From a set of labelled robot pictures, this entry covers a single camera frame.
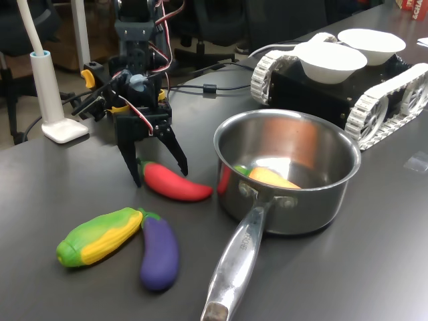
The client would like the red white arm wire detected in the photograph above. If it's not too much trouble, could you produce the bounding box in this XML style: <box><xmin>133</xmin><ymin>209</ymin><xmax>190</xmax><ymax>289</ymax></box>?
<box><xmin>154</xmin><ymin>0</ymin><xmax>187</xmax><ymax>98</ymax></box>

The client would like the steel pan with long handle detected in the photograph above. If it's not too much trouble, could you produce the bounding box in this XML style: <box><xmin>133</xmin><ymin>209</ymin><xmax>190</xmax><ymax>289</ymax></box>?
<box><xmin>200</xmin><ymin>108</ymin><xmax>362</xmax><ymax>321</ymax></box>

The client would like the red toy chilli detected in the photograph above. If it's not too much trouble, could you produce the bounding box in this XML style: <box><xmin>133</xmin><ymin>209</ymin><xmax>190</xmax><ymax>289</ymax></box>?
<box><xmin>137</xmin><ymin>159</ymin><xmax>214</xmax><ymax>203</ymax></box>

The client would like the brown wooden furniture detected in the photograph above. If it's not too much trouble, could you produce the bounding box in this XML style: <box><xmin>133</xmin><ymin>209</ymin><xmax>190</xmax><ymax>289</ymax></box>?
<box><xmin>43</xmin><ymin>0</ymin><xmax>116</xmax><ymax>72</ymax></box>

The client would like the purple toy aubergine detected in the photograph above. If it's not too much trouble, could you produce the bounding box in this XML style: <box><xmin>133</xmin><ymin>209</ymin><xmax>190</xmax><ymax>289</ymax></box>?
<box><xmin>137</xmin><ymin>207</ymin><xmax>181</xmax><ymax>292</ymax></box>

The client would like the black gripper camera mount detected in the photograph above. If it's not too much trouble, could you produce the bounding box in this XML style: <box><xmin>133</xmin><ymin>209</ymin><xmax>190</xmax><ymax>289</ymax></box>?
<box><xmin>71</xmin><ymin>82</ymin><xmax>110</xmax><ymax>123</ymax></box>

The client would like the clear tape patch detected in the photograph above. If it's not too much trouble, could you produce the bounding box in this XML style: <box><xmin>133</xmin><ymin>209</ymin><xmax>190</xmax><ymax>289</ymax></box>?
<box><xmin>403</xmin><ymin>150</ymin><xmax>428</xmax><ymax>173</ymax></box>

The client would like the red white gripper motor wire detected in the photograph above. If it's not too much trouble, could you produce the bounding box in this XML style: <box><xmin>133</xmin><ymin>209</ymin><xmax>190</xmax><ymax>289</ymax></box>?
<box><xmin>113</xmin><ymin>94</ymin><xmax>158</xmax><ymax>137</ymax></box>

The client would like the white table leg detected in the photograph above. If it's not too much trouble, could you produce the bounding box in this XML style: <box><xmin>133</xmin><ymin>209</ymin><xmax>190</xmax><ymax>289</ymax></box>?
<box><xmin>70</xmin><ymin>0</ymin><xmax>92</xmax><ymax>72</ymax></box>

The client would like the tracked vehicle with white tracks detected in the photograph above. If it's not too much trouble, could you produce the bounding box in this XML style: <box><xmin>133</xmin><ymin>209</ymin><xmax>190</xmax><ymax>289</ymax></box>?
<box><xmin>250</xmin><ymin>31</ymin><xmax>428</xmax><ymax>151</ymax></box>

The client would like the black clamp with yellow handles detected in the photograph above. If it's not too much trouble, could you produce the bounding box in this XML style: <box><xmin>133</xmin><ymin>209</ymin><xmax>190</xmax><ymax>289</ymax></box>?
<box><xmin>81</xmin><ymin>61</ymin><xmax>130</xmax><ymax>116</ymax></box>

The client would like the white cable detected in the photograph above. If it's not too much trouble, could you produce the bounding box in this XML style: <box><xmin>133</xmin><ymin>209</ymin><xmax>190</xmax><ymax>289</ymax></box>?
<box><xmin>249</xmin><ymin>42</ymin><xmax>298</xmax><ymax>60</ymax></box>

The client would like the white bowl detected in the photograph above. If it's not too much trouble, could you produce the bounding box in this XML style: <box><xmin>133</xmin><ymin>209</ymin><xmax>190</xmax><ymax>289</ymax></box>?
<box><xmin>293</xmin><ymin>41</ymin><xmax>368</xmax><ymax>85</ymax></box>
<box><xmin>337</xmin><ymin>28</ymin><xmax>407</xmax><ymax>67</ymax></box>

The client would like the long black cable with ferrite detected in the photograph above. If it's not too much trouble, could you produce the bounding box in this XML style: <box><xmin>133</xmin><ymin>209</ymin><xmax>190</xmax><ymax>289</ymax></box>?
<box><xmin>169</xmin><ymin>82</ymin><xmax>254</xmax><ymax>98</ymax></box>

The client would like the pale grey putty lump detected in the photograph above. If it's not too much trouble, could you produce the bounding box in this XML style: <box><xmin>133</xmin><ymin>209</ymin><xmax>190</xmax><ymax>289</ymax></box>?
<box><xmin>128</xmin><ymin>74</ymin><xmax>148</xmax><ymax>92</ymax></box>

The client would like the orange toy carrot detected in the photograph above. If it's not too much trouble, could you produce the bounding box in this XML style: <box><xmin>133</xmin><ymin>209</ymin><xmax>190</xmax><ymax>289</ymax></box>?
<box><xmin>233</xmin><ymin>165</ymin><xmax>302</xmax><ymax>191</ymax></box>

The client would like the yellow green toy corn cob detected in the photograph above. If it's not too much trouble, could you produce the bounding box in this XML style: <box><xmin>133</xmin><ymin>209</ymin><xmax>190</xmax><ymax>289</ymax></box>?
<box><xmin>56</xmin><ymin>207</ymin><xmax>144</xmax><ymax>268</ymax></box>

